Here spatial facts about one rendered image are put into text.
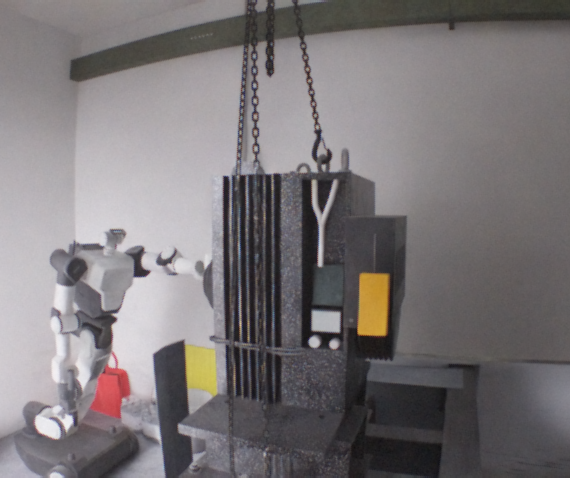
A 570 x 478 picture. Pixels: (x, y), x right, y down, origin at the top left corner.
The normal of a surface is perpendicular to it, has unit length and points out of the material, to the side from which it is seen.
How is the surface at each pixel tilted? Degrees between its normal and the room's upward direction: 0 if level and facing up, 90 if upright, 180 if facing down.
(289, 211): 90
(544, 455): 90
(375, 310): 90
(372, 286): 90
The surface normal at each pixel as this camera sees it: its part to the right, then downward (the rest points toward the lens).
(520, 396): -0.37, 0.07
